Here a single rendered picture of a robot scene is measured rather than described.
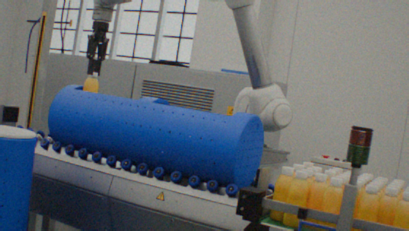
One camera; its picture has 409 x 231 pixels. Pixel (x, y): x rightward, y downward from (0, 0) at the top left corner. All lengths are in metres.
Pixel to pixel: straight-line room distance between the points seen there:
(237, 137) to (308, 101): 2.98
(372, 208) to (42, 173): 1.37
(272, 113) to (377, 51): 2.45
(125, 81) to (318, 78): 1.72
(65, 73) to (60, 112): 2.47
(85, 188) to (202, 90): 1.81
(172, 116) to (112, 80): 2.37
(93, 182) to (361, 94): 2.99
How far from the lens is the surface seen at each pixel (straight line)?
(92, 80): 2.25
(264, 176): 1.87
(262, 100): 2.30
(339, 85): 4.65
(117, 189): 2.04
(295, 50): 4.83
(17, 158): 1.90
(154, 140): 1.92
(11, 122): 2.64
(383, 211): 1.66
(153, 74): 3.99
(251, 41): 2.30
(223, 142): 1.79
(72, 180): 2.17
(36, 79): 2.93
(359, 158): 1.40
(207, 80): 3.72
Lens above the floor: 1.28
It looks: 3 degrees down
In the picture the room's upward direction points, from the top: 9 degrees clockwise
